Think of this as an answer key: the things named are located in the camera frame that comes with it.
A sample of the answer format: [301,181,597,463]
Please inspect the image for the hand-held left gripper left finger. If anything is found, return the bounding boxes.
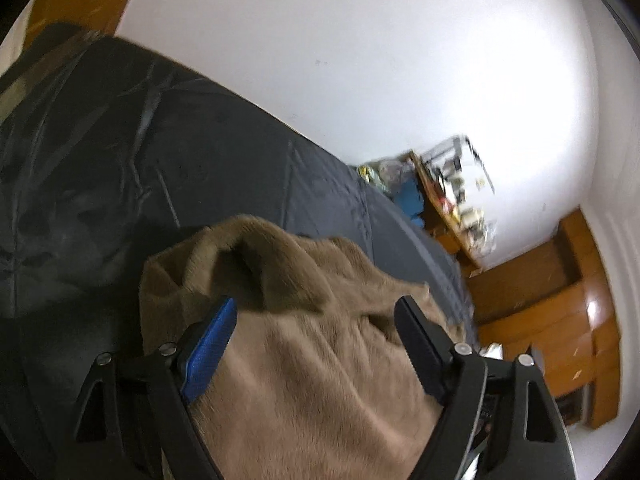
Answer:
[72,296,238,480]

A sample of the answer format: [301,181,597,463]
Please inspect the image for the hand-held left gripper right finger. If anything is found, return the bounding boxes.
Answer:
[394,296,573,480]

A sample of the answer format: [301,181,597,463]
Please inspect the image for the black desk lamp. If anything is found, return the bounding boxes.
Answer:
[425,135,498,196]

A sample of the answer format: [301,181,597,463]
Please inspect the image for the wooden wardrobe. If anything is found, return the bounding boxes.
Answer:
[470,209,622,430]

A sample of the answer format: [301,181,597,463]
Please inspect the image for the brown fleece garment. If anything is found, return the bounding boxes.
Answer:
[139,214,468,480]

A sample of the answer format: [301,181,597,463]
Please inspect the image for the wooden desk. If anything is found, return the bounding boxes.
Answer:
[407,150,496,271]

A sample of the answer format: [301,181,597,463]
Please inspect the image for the blue cloth pile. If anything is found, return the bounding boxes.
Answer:
[395,179,426,221]

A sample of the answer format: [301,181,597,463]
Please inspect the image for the dark grey bed sheet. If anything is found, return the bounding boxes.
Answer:
[0,22,476,480]

